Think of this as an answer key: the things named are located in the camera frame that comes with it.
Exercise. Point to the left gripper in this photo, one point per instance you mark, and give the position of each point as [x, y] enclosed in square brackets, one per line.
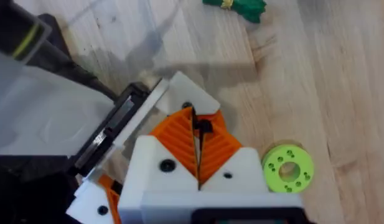
[48, 115]

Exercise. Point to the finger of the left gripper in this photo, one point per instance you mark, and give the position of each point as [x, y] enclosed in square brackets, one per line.
[188, 90]
[89, 202]

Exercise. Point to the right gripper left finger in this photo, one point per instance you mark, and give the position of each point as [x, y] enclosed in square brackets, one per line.
[157, 155]

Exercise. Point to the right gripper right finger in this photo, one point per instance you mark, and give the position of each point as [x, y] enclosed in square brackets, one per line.
[232, 168]

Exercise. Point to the green toy vegetable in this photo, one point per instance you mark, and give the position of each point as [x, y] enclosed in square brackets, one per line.
[241, 7]

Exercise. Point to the green disc with holes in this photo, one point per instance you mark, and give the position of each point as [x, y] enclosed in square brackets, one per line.
[288, 168]

